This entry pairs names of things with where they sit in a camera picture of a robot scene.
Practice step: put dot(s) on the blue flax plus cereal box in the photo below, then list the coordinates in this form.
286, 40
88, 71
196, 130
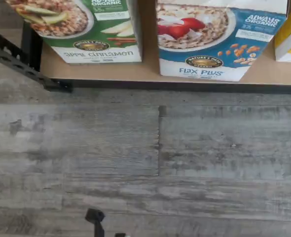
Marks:
197, 61

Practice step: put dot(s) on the tan wooden shelf board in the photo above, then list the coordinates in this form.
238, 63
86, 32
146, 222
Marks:
150, 71

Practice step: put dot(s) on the green apple cinnamon cereal box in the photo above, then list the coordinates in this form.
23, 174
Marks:
86, 24

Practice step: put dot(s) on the black metal shelving rack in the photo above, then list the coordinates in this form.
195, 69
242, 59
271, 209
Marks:
160, 87

